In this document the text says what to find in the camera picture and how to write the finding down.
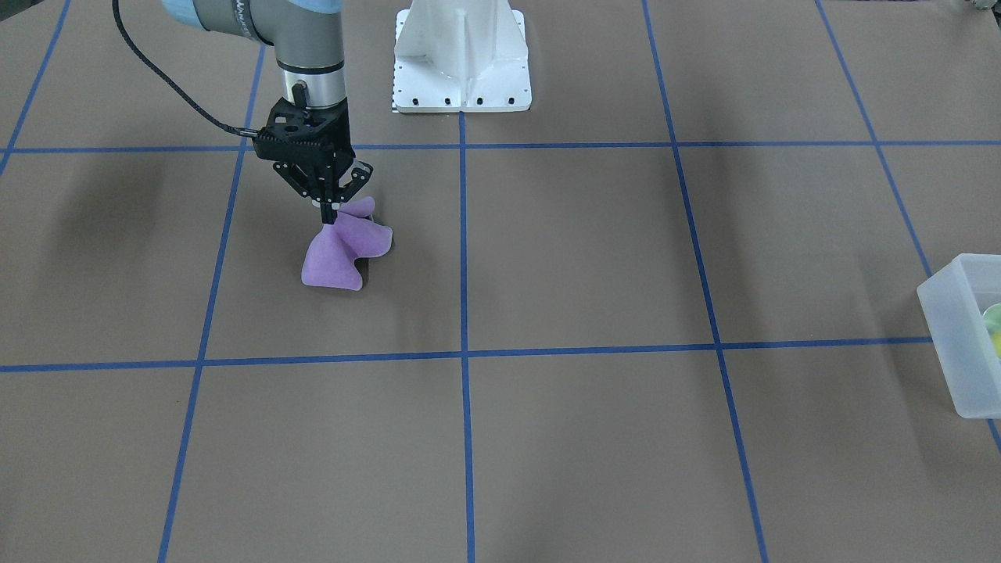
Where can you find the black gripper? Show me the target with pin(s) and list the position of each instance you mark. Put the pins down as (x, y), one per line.
(337, 130)

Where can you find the purple cloth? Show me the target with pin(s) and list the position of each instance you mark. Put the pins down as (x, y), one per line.
(354, 235)

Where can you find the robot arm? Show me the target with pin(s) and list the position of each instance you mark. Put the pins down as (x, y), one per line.
(306, 38)

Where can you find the translucent plastic storage box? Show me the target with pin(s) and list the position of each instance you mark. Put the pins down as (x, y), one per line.
(953, 302)

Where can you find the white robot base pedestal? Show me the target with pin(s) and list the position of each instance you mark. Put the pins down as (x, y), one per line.
(461, 56)

